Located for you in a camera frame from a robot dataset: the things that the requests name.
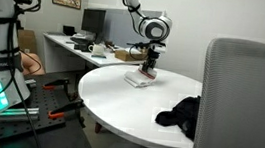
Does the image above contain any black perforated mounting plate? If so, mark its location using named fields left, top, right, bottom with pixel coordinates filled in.
left=0, top=66, right=90, bottom=148

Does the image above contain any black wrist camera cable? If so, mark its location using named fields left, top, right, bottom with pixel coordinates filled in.
left=111, top=0, right=156, bottom=64

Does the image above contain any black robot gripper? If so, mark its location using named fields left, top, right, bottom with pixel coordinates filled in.
left=141, top=49, right=160, bottom=76

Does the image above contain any small black box device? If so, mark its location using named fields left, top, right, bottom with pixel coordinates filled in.
left=61, top=25, right=77, bottom=37

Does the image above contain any white office desk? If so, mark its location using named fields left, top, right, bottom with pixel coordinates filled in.
left=38, top=32, right=159, bottom=86

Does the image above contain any brown cardboard box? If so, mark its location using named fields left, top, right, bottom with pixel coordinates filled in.
left=113, top=47, right=149, bottom=66

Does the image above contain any brown cardboard carton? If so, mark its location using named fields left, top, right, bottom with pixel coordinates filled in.
left=14, top=28, right=41, bottom=56

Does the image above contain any black crumpled cloth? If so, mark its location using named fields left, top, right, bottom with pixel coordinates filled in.
left=153, top=90, right=202, bottom=142

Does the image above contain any black desk telephone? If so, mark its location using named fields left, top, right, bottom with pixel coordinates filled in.
left=73, top=40, right=93, bottom=53

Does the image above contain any black computer monitor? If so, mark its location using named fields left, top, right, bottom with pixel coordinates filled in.
left=79, top=7, right=108, bottom=44

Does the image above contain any white towel with red stripes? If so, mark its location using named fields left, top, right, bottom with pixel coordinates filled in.
left=122, top=64, right=158, bottom=91

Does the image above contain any grey-blue desk partition panel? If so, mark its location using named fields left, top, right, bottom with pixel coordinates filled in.
left=80, top=1, right=166, bottom=67

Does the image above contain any black clamp with orange handle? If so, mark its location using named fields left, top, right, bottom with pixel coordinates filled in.
left=41, top=75, right=73, bottom=95
left=47, top=95, right=87, bottom=124

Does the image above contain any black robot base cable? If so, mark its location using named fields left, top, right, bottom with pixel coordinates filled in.
left=0, top=0, right=61, bottom=148

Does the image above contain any plain white ceramic mug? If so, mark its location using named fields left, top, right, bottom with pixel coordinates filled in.
left=87, top=42, right=108, bottom=57

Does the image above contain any smartphone in teal case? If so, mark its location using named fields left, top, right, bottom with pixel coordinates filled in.
left=90, top=53, right=108, bottom=60

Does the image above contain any aluminium profile rail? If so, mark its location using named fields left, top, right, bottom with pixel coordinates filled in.
left=0, top=102, right=41, bottom=132

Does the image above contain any grey mesh office chair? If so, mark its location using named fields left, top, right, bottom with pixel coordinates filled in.
left=188, top=34, right=265, bottom=148

